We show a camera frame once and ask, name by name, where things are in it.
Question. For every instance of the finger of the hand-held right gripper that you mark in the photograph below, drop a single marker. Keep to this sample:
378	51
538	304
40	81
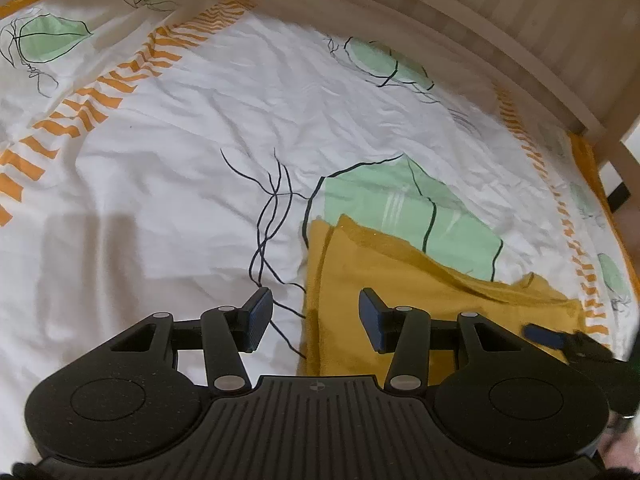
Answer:
542	335

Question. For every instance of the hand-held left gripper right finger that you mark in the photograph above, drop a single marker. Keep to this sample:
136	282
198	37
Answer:
372	316

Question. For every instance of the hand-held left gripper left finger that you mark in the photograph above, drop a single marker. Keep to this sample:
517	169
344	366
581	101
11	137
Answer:
257	317

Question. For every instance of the mustard yellow long-sleeve shirt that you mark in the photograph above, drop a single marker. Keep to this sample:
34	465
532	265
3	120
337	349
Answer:
350	270

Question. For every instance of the white printed bed cover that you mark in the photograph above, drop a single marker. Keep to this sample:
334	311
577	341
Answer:
175	160

